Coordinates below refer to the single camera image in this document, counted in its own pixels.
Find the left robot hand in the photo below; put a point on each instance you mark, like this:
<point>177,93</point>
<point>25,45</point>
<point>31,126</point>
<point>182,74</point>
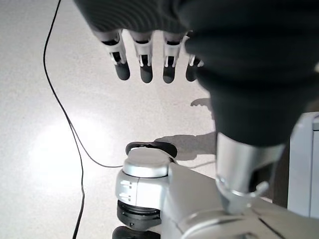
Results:
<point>236,62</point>

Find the white medical cart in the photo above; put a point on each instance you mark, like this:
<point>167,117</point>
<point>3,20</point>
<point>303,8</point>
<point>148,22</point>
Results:
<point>302,164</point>

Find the silver left robot leg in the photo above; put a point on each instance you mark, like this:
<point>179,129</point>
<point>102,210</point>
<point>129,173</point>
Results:
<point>199,199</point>

